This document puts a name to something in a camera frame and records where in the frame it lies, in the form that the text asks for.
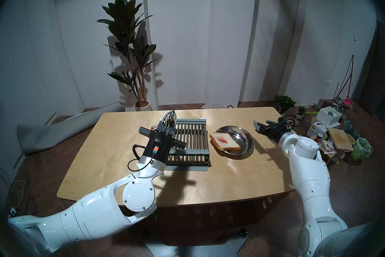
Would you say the black floor cable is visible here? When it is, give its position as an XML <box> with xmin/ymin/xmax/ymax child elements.
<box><xmin>12</xmin><ymin>196</ymin><xmax>38</xmax><ymax>218</ymax></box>

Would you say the slice of bread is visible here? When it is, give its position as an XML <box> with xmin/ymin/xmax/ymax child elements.
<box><xmin>209</xmin><ymin>132</ymin><xmax>242</xmax><ymax>152</ymax></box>

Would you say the grey rolled mat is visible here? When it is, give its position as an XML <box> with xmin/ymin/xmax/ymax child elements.
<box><xmin>16</xmin><ymin>101</ymin><xmax>124</xmax><ymax>156</ymax></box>

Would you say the tall potted plant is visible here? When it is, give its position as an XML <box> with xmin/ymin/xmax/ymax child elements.
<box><xmin>96</xmin><ymin>0</ymin><xmax>157</xmax><ymax>111</ymax></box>

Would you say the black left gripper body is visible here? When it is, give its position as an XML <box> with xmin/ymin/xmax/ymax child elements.
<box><xmin>139</xmin><ymin>126</ymin><xmax>187</xmax><ymax>162</ymax></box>

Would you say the green mesh bag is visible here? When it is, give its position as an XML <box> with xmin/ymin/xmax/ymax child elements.
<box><xmin>351</xmin><ymin>137</ymin><xmax>373</xmax><ymax>161</ymax></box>

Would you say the teal ceramic jug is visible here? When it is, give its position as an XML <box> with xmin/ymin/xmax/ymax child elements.
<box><xmin>343</xmin><ymin>121</ymin><xmax>360</xmax><ymax>139</ymax></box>

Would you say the white open box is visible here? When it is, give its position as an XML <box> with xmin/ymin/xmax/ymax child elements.
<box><xmin>316</xmin><ymin>106</ymin><xmax>343</xmax><ymax>128</ymax></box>

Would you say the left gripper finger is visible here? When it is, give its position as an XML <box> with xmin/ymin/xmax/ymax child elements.
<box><xmin>156</xmin><ymin>115</ymin><xmax>169</xmax><ymax>134</ymax></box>
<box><xmin>167</xmin><ymin>110</ymin><xmax>177</xmax><ymax>137</ymax></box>

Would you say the grey dish rack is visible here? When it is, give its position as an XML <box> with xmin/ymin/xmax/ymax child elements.
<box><xmin>164</xmin><ymin>119</ymin><xmax>210</xmax><ymax>171</ymax></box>

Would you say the brown cardboard box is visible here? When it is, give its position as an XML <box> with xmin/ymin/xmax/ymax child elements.
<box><xmin>320</xmin><ymin>139</ymin><xmax>339</xmax><ymax>165</ymax></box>

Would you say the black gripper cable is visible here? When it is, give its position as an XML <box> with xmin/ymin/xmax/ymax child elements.
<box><xmin>127</xmin><ymin>144</ymin><xmax>152</xmax><ymax>172</ymax></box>
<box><xmin>277</xmin><ymin>116</ymin><xmax>300</xmax><ymax>133</ymax></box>

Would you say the wooden cutting board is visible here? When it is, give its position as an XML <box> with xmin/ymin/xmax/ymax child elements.
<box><xmin>327</xmin><ymin>127</ymin><xmax>354</xmax><ymax>152</ymax></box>

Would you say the shiny metal plate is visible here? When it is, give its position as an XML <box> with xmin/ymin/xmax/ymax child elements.
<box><xmin>215</xmin><ymin>126</ymin><xmax>254</xmax><ymax>156</ymax></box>

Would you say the bushy small potted plant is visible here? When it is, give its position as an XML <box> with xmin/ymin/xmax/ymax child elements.
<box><xmin>273</xmin><ymin>94</ymin><xmax>297</xmax><ymax>115</ymax></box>

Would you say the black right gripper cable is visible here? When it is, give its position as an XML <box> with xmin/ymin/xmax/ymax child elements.
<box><xmin>277</xmin><ymin>116</ymin><xmax>300</xmax><ymax>133</ymax></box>

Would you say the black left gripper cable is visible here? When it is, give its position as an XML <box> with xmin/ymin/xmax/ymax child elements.
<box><xmin>127</xmin><ymin>144</ymin><xmax>152</xmax><ymax>172</ymax></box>

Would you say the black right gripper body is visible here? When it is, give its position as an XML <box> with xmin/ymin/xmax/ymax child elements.
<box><xmin>261</xmin><ymin>125</ymin><xmax>291</xmax><ymax>144</ymax></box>

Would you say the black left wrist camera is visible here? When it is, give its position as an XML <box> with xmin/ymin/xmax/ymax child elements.
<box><xmin>150</xmin><ymin>134</ymin><xmax>166</xmax><ymax>156</ymax></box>

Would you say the white and yellow carton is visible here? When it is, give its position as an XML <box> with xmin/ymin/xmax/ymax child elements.
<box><xmin>307</xmin><ymin>122</ymin><xmax>328</xmax><ymax>139</ymax></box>

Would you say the red handled broom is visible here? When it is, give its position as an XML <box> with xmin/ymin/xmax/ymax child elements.
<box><xmin>334</xmin><ymin>55</ymin><xmax>355</xmax><ymax>100</ymax></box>

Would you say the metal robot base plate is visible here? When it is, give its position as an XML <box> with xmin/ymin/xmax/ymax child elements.
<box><xmin>141</xmin><ymin>229</ymin><xmax>248</xmax><ymax>257</ymax></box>

